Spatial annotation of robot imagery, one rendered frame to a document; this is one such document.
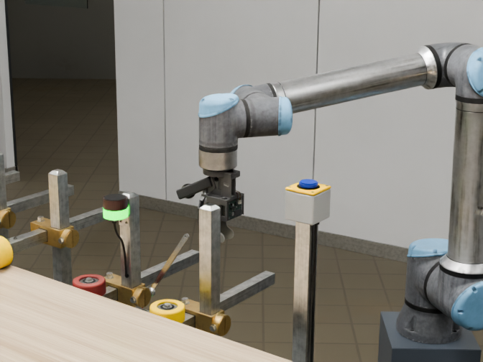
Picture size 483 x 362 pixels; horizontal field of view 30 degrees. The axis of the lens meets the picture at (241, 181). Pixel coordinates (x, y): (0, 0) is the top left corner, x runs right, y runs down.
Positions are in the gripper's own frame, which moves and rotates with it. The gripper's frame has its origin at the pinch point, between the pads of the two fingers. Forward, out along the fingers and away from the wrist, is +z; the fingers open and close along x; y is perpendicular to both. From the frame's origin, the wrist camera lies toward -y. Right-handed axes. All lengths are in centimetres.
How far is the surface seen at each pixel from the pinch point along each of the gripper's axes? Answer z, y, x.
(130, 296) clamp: 14.3, -17.2, -10.3
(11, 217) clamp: 4, -65, -7
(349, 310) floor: 99, -61, 182
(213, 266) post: 0.7, 7.5, -8.6
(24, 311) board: 9.3, -22.6, -39.0
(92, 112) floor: 99, -473, 423
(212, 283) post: 4.7, 7.5, -9.1
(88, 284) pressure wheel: 8.6, -21.6, -20.3
